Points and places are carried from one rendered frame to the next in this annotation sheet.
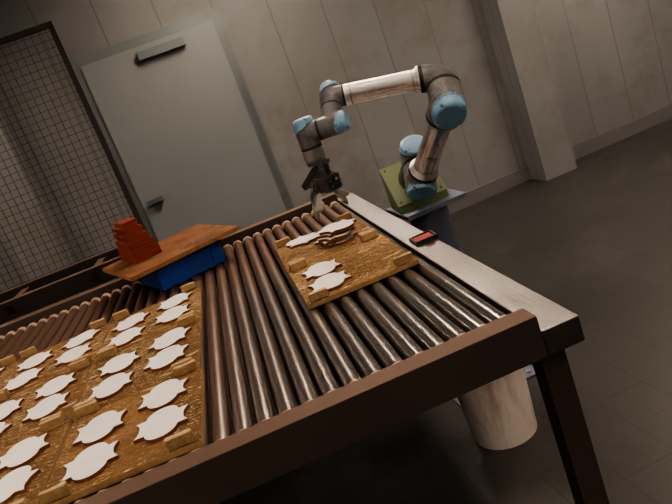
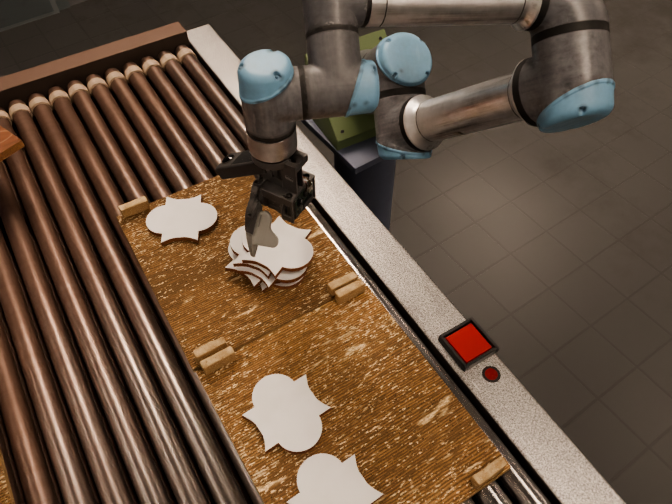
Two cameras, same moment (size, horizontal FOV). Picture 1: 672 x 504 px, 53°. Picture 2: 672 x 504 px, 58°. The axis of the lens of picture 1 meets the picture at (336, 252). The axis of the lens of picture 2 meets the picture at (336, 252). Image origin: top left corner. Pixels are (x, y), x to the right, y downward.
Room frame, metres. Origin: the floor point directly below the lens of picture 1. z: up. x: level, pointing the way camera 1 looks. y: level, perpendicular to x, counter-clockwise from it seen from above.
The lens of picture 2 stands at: (1.70, 0.15, 1.88)
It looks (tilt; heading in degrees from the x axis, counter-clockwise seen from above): 52 degrees down; 336
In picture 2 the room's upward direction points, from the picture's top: 1 degrees counter-clockwise
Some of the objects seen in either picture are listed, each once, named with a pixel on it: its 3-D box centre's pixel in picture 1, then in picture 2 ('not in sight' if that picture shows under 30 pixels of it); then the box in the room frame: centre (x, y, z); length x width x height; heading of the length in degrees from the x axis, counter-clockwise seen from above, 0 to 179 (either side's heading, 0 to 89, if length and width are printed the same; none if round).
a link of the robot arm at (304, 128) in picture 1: (307, 133); (269, 95); (2.38, -0.05, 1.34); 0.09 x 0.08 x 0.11; 73
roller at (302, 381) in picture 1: (268, 293); (155, 417); (2.20, 0.27, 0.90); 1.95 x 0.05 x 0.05; 7
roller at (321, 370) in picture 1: (281, 288); (183, 403); (2.21, 0.22, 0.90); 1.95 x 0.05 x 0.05; 7
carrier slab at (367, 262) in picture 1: (348, 268); (345, 418); (2.06, -0.02, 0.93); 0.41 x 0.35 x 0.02; 7
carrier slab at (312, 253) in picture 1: (324, 243); (234, 250); (2.47, 0.03, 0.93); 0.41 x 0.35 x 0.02; 6
